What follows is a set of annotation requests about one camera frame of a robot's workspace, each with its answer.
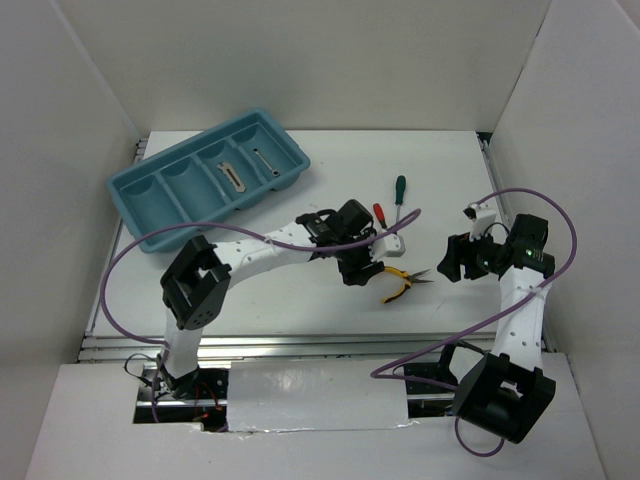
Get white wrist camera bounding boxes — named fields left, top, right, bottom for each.
left=463, top=203, right=497, bottom=242
left=370, top=234, right=406, bottom=261

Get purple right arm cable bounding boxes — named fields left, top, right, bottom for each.
left=369, top=188, right=580, bottom=459

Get small silver ratchet wrench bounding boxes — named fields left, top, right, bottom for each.
left=253, top=148, right=280, bottom=177

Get yellow black needle-nose pliers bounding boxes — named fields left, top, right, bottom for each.
left=381, top=266, right=432, bottom=305

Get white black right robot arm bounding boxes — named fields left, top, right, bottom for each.
left=435, top=205, right=556, bottom=444

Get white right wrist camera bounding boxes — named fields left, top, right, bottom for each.
left=463, top=203, right=497, bottom=242

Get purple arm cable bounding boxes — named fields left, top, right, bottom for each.
left=369, top=188, right=580, bottom=459
left=99, top=208, right=422, bottom=426

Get white front cover board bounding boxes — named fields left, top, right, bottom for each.
left=227, top=359, right=409, bottom=433

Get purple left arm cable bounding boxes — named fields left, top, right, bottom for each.
left=99, top=208, right=422, bottom=426

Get aluminium table frame rail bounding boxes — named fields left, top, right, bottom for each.
left=77, top=129, right=559, bottom=364

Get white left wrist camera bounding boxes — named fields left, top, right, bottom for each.
left=370, top=234, right=406, bottom=261

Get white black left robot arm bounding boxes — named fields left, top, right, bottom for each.
left=159, top=200, right=384, bottom=399

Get green handled screwdriver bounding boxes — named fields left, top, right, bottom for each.
left=394, top=175, right=407, bottom=223

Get teal compartment tray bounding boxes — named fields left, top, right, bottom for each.
left=107, top=109, right=310, bottom=254

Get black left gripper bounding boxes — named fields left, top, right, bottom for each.
left=333, top=228, right=384, bottom=287

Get silver utility knife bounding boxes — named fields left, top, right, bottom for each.
left=217, top=162, right=246, bottom=193

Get red handled screwdriver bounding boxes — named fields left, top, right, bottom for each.
left=373, top=203, right=388, bottom=230

